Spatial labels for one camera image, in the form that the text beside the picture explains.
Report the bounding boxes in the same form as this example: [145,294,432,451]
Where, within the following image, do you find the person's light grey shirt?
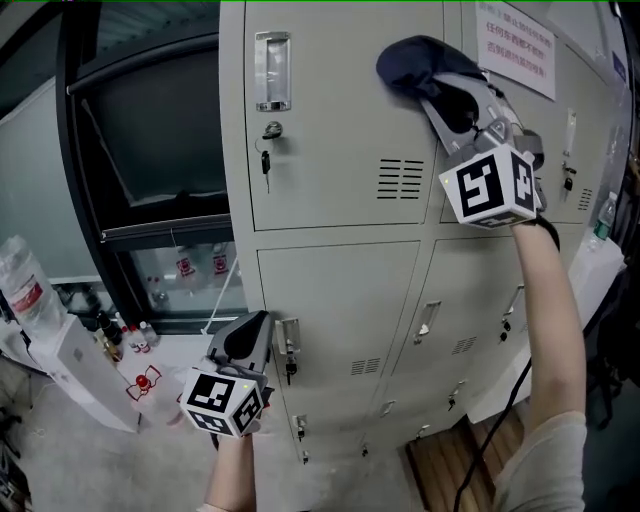
[492,409,589,512]

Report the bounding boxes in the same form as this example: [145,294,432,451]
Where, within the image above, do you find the person's left forearm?
[202,432,259,512]

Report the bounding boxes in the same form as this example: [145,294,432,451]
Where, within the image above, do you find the beige metal locker cabinet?
[218,0,631,466]

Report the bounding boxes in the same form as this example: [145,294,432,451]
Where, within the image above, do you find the black cable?
[452,357,534,512]

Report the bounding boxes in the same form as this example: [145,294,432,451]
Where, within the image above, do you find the dark glass bottle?
[94,309,122,347]

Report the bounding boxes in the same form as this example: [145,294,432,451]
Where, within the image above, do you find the black office chair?
[582,269,640,431]

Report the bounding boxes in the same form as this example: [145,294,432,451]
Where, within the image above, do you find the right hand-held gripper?
[418,71,547,232]

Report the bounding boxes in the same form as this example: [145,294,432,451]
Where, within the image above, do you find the chrome recessed door handle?
[254,30,293,113]

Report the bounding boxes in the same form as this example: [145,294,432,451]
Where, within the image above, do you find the small clear plastic bottle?
[138,319,162,349]

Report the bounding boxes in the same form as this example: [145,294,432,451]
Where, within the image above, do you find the black framed window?
[54,0,249,335]

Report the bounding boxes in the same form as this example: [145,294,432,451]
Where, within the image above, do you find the wooden slat platform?
[403,409,526,512]

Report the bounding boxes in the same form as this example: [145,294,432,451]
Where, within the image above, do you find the white water dispenser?
[0,313,140,434]

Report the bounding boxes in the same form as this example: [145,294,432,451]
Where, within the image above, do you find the person's right forearm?
[509,222,587,421]

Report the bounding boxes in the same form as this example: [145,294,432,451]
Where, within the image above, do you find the beige metal cabinet door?
[243,0,445,233]

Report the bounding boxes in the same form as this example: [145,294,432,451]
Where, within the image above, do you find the clear water jug red handle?
[123,363,187,427]

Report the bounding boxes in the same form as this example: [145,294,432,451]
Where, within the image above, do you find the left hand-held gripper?
[179,309,277,440]

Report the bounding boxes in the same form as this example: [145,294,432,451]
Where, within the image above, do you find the white paper notice red print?
[474,0,558,102]

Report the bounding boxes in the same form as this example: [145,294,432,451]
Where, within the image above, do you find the dark blue wiping cloth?
[375,34,489,134]

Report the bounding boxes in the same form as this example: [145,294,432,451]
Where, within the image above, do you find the black key fob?
[253,135,275,195]

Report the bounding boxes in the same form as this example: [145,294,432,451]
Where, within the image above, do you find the white blind cord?
[201,259,242,335]

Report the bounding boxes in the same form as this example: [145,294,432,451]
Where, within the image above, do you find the clear dispenser water bottle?
[0,234,67,341]

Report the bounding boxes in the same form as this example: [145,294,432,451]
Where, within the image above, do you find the frosted glass panel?
[0,74,109,289]

